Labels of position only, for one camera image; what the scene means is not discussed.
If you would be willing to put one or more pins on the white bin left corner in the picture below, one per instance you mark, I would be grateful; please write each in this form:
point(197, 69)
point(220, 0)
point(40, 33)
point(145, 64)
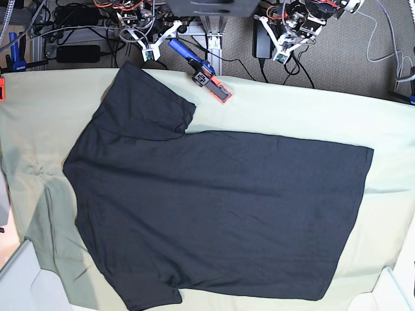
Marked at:
point(26, 286)

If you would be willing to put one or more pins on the dark navy T-shirt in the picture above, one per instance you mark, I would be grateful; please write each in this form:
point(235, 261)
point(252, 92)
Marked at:
point(233, 213)

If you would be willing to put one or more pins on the white bin corner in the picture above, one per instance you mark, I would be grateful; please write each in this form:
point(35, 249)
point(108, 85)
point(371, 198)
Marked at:
point(26, 286)
point(394, 290)

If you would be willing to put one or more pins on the white bin right corner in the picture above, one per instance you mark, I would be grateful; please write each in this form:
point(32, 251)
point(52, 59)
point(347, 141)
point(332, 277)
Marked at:
point(394, 290)

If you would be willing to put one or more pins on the blue clamp at left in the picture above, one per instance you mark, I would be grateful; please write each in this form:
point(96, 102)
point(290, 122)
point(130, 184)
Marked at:
point(15, 61)

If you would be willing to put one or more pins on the black power adapter brick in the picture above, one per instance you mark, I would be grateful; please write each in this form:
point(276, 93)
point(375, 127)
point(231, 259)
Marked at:
point(261, 44)

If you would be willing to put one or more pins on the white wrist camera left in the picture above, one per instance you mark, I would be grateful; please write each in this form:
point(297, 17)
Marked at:
point(281, 57)

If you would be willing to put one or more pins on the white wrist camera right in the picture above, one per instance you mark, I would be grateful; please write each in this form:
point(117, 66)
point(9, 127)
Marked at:
point(150, 54)

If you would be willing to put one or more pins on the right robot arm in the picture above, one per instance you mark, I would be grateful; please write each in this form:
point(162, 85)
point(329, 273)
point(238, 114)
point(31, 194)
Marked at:
point(138, 17)

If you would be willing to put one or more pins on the black adapter at left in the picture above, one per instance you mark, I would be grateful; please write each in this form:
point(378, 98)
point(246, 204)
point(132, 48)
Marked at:
point(78, 54)

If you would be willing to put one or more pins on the light green table cloth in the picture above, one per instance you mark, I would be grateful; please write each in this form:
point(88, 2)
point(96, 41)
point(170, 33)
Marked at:
point(45, 111)

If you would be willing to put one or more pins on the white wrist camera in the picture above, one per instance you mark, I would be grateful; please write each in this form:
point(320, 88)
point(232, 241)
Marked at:
point(150, 54)
point(281, 57)

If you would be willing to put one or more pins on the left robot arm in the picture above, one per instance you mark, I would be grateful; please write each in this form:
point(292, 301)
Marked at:
point(305, 19)

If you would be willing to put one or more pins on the aluminium frame post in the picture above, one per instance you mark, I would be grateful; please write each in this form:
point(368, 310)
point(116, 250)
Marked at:
point(214, 28)

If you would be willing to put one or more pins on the blue orange bar clamp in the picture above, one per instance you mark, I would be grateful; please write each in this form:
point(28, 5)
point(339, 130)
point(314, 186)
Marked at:
point(204, 75)

